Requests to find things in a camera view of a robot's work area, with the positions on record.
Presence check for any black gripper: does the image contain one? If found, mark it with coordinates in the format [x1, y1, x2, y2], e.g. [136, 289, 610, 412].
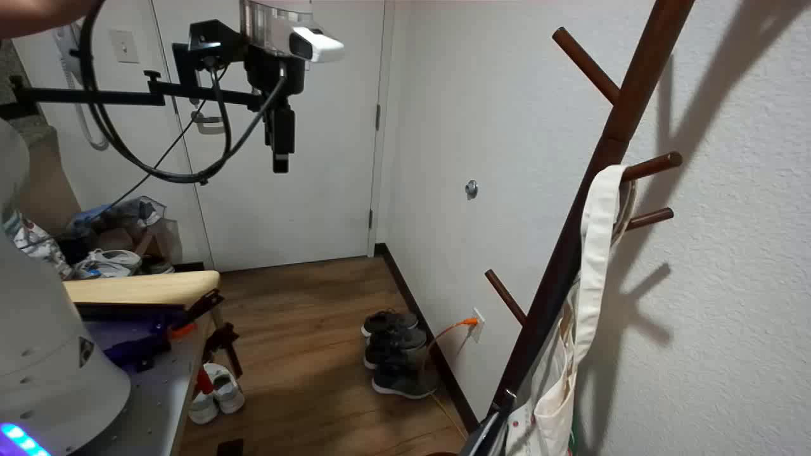
[244, 51, 310, 175]

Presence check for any cream canvas tote bag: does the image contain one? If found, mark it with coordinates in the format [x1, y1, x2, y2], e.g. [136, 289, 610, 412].
[504, 163, 637, 456]

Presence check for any grey plastic bag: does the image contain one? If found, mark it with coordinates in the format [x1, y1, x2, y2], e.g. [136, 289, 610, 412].
[65, 196, 185, 273]

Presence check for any white plastic bag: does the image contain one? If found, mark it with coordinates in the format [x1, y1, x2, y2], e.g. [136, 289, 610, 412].
[65, 245, 148, 280]

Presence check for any dark wooden coat rack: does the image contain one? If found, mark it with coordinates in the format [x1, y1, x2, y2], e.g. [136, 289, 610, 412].
[482, 0, 698, 426]

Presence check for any white door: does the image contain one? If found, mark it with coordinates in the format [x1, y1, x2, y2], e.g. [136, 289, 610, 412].
[149, 0, 385, 273]

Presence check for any paper sign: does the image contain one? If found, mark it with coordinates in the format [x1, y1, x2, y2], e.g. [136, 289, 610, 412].
[249, 0, 313, 55]

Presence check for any light wooden board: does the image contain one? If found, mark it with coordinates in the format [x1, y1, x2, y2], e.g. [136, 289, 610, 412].
[60, 269, 223, 308]

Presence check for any black shoe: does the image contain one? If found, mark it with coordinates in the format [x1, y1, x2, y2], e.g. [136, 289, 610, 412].
[362, 323, 433, 375]
[359, 308, 424, 339]

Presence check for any white sneaker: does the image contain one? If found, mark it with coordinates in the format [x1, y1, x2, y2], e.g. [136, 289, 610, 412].
[185, 382, 220, 426]
[200, 359, 249, 415]

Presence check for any purple object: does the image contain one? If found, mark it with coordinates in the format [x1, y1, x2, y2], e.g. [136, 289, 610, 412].
[84, 312, 174, 375]

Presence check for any dark shoe white sole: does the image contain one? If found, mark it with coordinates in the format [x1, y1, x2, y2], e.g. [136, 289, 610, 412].
[368, 361, 439, 402]

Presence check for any silver door handle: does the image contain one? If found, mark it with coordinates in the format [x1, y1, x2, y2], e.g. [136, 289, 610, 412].
[190, 106, 231, 137]

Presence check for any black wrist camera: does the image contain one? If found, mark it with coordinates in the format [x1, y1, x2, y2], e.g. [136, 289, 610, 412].
[185, 18, 253, 64]

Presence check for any white light switch plate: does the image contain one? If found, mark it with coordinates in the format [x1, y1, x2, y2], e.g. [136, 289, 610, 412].
[110, 30, 143, 65]

